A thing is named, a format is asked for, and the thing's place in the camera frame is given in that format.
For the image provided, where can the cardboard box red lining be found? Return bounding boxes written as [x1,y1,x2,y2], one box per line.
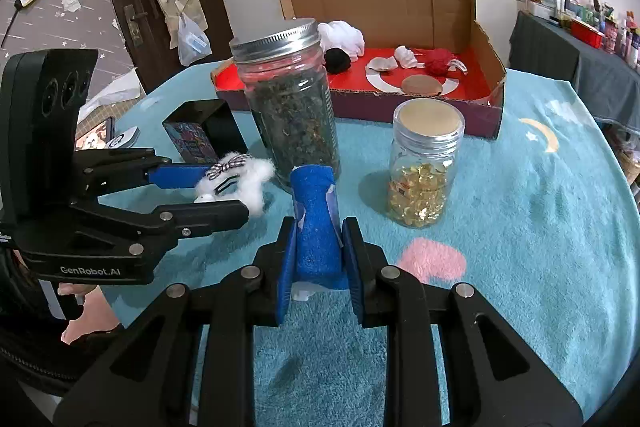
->
[210,0,508,141]

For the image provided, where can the white power bank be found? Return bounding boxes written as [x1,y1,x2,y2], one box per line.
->
[106,126,140,150]

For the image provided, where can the white mesh bath pouf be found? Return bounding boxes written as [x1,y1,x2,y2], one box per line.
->
[318,20,366,61]

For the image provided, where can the blue sponge cylinder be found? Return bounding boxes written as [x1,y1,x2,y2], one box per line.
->
[290,165,348,291]

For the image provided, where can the small white plush toy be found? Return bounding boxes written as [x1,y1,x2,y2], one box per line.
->
[394,46,425,69]

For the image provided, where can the plastic bag on door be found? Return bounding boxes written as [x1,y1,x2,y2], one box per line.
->
[178,13,212,67]

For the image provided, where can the black fuzzy ball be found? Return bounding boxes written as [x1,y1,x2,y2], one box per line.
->
[324,48,352,75]

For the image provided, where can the large glass tea jar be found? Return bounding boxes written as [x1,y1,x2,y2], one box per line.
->
[230,17,341,187]

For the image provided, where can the smartphone playing video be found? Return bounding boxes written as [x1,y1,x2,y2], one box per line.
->
[75,117,115,150]

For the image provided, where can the small glass jar gold candies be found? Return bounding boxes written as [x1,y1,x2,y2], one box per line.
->
[387,98,465,228]

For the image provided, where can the person left hand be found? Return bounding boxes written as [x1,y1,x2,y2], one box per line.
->
[58,283,120,345]

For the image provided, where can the grey covered side table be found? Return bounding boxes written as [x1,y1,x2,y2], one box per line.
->
[509,12,640,133]

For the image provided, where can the red basin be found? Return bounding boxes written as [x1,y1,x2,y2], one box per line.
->
[570,18,604,49]

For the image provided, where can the red knitted soft toy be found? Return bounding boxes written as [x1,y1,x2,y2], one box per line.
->
[422,48,468,77]

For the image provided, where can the floral beauty cream tin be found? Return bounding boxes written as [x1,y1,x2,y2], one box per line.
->
[163,100,247,165]

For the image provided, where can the pink round sponge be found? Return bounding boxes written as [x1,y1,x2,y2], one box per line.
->
[397,237,466,284]

